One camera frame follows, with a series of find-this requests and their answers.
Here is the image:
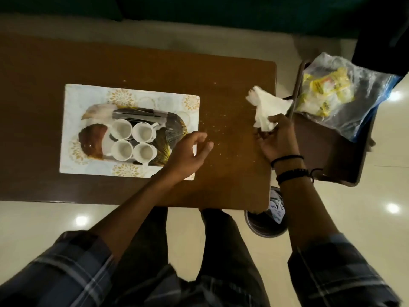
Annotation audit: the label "dark green sofa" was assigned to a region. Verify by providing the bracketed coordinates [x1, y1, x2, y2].
[0, 0, 409, 77]

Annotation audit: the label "crumpled white paper waste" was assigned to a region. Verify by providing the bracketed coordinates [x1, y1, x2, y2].
[268, 188, 287, 224]

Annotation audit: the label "plain brown tray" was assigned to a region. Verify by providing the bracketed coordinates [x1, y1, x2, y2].
[283, 60, 378, 188]

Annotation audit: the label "person's right hand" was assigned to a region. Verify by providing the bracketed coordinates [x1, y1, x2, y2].
[255, 114, 300, 164]

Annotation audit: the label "dark trousers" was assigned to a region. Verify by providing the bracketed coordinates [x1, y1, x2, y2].
[115, 206, 272, 307]

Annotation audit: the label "plaid shirt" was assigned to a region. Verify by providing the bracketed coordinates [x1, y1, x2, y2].
[0, 230, 404, 307]

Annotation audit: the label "white cup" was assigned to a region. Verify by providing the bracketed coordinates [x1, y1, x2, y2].
[132, 122, 159, 143]
[105, 140, 134, 161]
[110, 119, 133, 140]
[132, 143, 158, 164]

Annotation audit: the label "dark waste bin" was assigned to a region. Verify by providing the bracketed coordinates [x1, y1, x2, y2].
[244, 187, 290, 239]

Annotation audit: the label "thin black wristband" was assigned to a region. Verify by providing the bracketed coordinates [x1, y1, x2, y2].
[270, 155, 304, 168]

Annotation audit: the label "white floral placemat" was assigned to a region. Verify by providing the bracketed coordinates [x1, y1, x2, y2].
[59, 84, 201, 181]

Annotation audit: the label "person's left forearm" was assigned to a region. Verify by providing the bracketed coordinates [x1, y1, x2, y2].
[90, 168, 189, 262]

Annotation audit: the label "person's right forearm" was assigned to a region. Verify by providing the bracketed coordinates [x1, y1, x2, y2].
[274, 156, 347, 250]

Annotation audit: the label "black beaded bracelet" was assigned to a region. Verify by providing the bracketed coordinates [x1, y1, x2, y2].
[275, 168, 323, 186]

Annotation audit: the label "person's left hand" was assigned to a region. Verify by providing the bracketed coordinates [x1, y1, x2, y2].
[164, 131, 214, 177]

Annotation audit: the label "white tissue paper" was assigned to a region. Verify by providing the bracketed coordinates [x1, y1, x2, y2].
[245, 86, 293, 132]

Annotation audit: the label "clear bag of yellow packets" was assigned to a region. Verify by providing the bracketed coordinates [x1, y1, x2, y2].
[294, 52, 402, 143]

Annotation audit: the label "brown gold patterned serving tray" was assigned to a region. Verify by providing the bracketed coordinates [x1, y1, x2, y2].
[78, 104, 189, 166]

